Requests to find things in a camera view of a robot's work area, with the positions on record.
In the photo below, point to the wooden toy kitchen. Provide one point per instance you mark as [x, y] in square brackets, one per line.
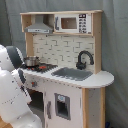
[62, 49]

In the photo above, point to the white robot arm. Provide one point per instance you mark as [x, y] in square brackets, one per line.
[14, 98]

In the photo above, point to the white cabinet door with dispenser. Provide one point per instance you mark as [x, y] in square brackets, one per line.
[63, 106]

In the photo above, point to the black toy stovetop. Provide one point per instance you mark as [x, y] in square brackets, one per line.
[40, 68]

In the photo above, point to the white toy microwave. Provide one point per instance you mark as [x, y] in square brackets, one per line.
[73, 23]

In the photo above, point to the silver toy pot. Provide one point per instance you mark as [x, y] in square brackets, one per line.
[31, 61]

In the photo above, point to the black toy faucet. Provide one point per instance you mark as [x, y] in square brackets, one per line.
[80, 63]

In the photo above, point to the grey range hood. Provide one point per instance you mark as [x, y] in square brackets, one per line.
[41, 23]

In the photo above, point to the grey fabric backdrop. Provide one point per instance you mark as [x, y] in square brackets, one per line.
[114, 42]

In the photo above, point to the grey toy sink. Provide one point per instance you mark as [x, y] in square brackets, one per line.
[72, 74]

